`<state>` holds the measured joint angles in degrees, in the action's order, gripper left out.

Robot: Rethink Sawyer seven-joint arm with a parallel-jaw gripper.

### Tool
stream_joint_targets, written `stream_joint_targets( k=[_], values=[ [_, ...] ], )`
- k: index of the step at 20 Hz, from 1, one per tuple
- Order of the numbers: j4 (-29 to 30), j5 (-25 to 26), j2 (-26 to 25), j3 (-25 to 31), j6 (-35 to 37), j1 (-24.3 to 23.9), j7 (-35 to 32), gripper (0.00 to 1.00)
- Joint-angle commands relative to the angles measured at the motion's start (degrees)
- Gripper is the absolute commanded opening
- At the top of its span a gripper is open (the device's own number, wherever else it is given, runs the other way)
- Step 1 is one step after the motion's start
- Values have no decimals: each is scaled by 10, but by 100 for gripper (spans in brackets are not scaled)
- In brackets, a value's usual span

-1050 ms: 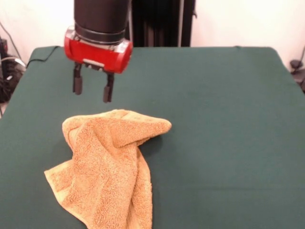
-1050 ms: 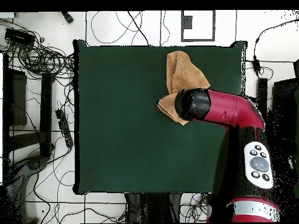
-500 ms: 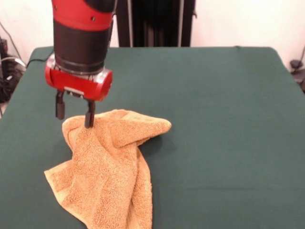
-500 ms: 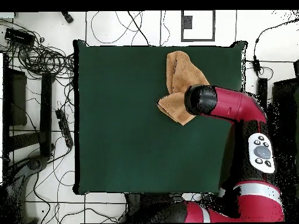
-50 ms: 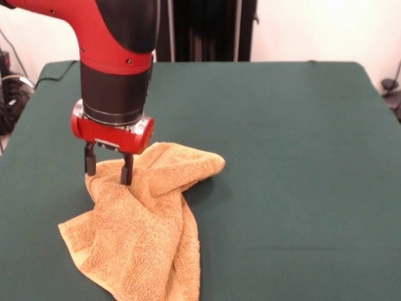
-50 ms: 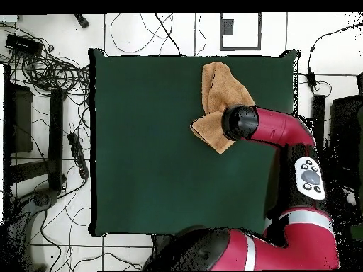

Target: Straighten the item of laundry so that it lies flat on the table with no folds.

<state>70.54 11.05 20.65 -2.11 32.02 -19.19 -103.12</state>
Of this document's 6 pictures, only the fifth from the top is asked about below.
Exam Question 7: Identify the black pedestal stand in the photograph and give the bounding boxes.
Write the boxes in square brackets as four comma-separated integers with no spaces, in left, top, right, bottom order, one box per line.
[155,0,260,63]

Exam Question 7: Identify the tan terry towel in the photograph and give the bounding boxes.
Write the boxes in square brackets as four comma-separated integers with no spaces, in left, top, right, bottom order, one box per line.
[58,141,226,301]

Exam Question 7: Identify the dark green table cloth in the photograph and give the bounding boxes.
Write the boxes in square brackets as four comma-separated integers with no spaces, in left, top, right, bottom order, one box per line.
[0,60,401,301]

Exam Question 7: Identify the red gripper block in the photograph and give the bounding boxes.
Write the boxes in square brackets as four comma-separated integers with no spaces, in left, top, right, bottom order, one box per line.
[70,99,155,186]

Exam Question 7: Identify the black cable clutter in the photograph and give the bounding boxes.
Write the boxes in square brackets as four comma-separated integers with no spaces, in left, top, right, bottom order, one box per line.
[0,50,34,135]

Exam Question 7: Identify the black plug adapter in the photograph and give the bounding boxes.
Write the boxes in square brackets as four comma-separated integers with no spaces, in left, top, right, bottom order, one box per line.
[380,78,401,123]

